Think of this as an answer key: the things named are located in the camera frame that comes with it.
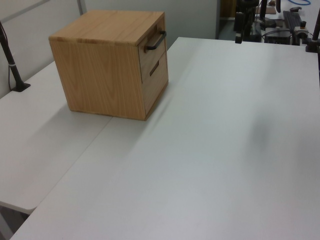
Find black keyboard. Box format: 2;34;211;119
282;9;303;31

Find emergency stop button box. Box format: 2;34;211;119
294;21;309;39

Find black pole with table clamp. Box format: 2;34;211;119
304;0;320;54

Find wooden two-drawer cabinet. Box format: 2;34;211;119
48;9;169;122

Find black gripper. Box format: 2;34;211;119
235;0;259;45

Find wooden drawer with slot pull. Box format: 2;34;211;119
141;51;169;115

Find black camera stand with base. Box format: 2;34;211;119
0;20;32;93

